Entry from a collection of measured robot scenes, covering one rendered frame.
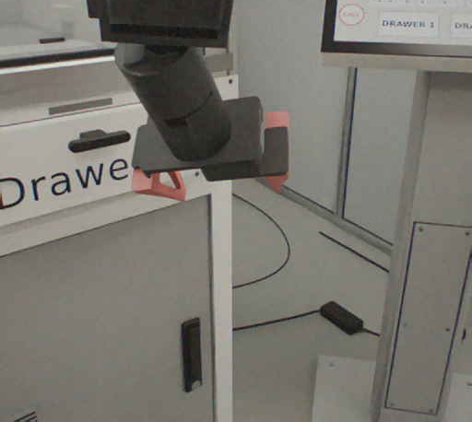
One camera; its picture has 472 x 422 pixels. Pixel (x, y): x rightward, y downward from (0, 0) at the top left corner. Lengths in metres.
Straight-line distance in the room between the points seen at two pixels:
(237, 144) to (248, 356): 1.27
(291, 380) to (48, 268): 1.00
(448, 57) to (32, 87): 0.60
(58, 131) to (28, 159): 0.05
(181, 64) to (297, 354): 1.38
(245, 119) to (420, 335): 0.89
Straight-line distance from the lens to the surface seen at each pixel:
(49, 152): 0.64
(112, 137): 0.62
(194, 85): 0.37
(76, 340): 0.81
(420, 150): 1.03
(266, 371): 1.60
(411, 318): 1.22
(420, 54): 0.88
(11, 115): 0.64
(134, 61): 0.36
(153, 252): 0.80
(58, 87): 0.64
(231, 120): 0.44
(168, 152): 0.44
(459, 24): 0.91
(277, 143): 0.44
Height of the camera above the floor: 1.10
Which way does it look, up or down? 23 degrees down
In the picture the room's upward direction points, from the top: straight up
